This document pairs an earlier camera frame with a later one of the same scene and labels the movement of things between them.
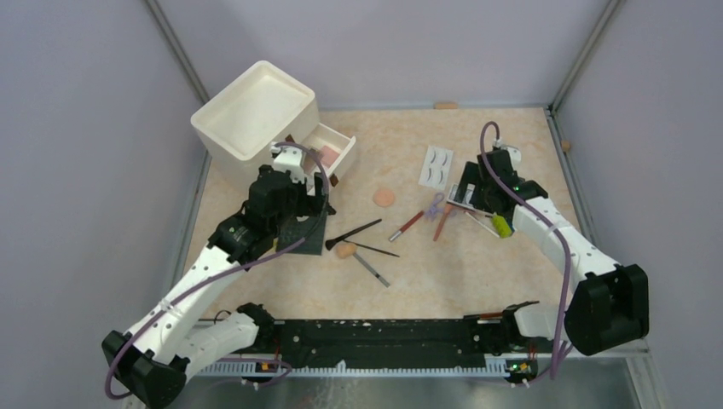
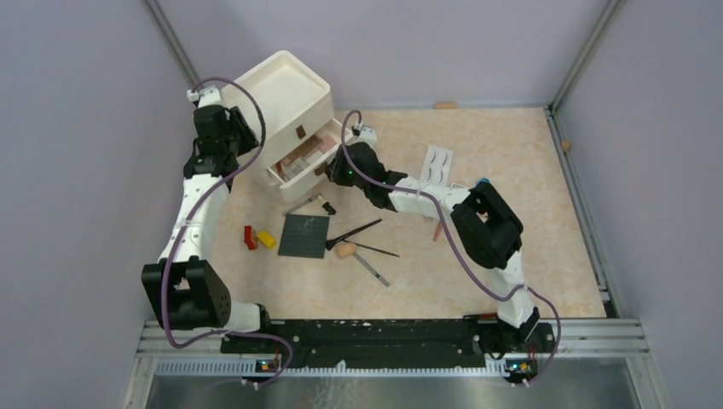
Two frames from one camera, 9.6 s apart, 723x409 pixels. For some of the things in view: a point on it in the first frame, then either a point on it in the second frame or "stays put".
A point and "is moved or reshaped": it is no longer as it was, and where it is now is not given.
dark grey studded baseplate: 312,230 stays put
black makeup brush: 331,243 stays put
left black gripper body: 301,204 → 242,135
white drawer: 321,135 is moved or reshaped
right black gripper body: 472,175 → 342,174
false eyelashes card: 436,167 stays put
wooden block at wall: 445,106 stays put
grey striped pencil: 371,271 stays put
